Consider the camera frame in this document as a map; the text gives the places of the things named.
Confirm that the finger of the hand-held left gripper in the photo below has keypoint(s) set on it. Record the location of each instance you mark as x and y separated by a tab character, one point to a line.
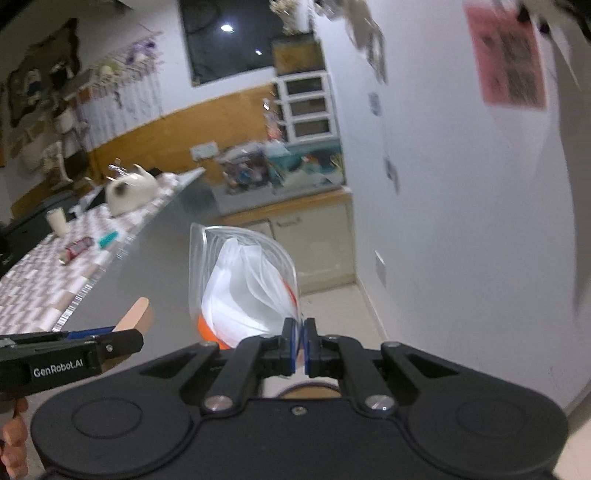
121	344
90	332

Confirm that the white double wall socket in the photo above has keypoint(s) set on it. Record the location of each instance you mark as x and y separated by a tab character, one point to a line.
204	151

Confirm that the cream round trash bin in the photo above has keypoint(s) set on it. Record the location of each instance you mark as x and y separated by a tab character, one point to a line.
307	391

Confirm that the clear zip bag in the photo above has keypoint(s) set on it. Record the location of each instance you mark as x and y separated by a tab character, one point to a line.
244	286

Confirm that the white macrame wall hanging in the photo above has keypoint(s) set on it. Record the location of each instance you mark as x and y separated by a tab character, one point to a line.
120	101

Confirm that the wooden stick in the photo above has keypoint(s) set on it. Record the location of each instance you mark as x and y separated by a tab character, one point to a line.
136	314

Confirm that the dark wavy wall rug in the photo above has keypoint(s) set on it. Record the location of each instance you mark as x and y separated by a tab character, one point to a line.
37	74

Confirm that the white cup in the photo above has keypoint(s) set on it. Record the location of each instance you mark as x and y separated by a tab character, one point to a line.
57	221

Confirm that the checkered tablecloth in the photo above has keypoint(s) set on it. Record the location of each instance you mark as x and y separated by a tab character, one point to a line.
46	277

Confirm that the cream floor cabinet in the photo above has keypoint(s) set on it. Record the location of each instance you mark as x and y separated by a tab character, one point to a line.
314	244

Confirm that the teal round lid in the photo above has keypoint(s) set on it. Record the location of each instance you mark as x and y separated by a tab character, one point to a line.
108	240

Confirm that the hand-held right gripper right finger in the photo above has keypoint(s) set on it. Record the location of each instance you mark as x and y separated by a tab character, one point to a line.
310	348

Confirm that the dried flowers in vase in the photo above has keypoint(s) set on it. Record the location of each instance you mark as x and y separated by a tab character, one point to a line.
288	16

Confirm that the white drawer unit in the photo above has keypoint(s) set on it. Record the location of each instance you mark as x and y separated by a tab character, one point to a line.
307	108

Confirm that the teal storage box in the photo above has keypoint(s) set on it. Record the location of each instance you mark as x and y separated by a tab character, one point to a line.
309	164

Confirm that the white single wall outlet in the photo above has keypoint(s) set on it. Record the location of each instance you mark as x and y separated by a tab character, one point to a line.
380	264

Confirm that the red small box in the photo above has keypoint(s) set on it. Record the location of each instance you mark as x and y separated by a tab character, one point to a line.
78	249

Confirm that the glass fish tank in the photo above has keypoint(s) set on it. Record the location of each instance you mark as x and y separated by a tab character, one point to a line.
298	57

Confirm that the pink printed card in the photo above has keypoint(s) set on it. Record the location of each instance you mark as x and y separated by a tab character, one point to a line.
508	55

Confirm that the dark grey storage box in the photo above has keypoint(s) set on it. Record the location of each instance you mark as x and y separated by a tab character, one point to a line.
27	230

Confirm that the dark window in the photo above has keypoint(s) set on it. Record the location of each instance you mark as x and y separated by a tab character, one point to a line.
221	41

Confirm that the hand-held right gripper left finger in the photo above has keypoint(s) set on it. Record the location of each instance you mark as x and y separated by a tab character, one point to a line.
292	346

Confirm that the clear plastic container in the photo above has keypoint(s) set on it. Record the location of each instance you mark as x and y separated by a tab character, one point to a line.
242	168

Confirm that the cat-shaped ceramic fountain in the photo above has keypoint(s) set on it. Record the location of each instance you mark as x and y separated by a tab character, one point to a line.
129	191

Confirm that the person's left hand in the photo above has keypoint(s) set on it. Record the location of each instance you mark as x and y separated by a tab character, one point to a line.
16	447

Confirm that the clear bottle with pink label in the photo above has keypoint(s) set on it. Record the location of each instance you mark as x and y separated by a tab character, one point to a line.
272	117

